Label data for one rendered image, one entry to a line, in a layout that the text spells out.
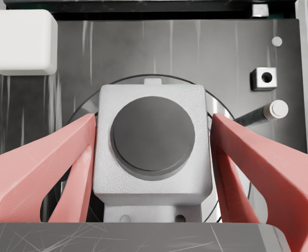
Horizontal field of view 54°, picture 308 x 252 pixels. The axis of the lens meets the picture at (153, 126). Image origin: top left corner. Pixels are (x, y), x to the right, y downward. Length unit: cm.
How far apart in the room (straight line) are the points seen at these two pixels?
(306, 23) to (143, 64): 14
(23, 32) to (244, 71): 17
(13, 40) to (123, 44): 8
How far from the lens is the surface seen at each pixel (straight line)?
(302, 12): 30
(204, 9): 28
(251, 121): 17
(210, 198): 22
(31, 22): 25
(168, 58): 25
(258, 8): 28
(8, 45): 25
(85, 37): 26
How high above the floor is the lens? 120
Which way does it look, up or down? 84 degrees down
